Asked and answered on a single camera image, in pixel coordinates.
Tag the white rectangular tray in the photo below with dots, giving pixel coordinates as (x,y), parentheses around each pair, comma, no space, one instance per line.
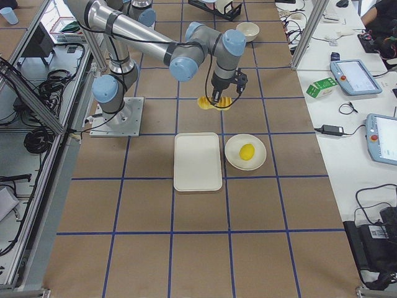
(197,163)

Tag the yellow lemon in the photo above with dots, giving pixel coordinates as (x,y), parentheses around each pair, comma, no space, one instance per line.
(247,152)

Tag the blue teach pendant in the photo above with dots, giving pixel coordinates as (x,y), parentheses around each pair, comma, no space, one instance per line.
(354,78)
(381,138)

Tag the black power adapter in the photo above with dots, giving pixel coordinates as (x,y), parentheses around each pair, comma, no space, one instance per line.
(330,130)

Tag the white ceramic bowl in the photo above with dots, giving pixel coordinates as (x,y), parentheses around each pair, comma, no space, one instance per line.
(249,29)

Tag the near blue teach pendant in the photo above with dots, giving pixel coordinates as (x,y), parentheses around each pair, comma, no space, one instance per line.
(381,138)

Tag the cream round plate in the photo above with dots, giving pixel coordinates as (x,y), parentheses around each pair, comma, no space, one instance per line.
(232,149)

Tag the far blue teach pendant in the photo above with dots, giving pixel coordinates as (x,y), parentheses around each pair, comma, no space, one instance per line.
(354,78)

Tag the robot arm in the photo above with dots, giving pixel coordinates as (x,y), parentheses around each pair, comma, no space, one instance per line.
(182,58)
(141,11)

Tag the aluminium frame post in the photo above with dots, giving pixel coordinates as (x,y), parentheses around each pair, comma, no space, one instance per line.
(313,21)

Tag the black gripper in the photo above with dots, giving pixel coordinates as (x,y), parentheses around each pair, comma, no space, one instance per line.
(218,84)

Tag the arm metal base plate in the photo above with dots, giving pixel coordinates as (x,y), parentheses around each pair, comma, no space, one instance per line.
(125,123)

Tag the white plate in rack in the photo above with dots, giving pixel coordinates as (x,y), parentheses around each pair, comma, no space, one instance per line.
(224,6)

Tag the green white carton box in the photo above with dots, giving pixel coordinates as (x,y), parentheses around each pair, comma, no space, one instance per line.
(321,88)

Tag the light blue plastic cup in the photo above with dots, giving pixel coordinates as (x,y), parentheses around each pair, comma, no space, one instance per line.
(9,15)

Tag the striped bread roll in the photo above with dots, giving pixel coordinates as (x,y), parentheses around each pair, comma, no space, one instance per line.
(206,103)

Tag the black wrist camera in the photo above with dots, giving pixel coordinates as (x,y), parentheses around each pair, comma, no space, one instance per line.
(240,79)

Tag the black plate rack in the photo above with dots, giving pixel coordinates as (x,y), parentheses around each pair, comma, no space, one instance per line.
(210,8)

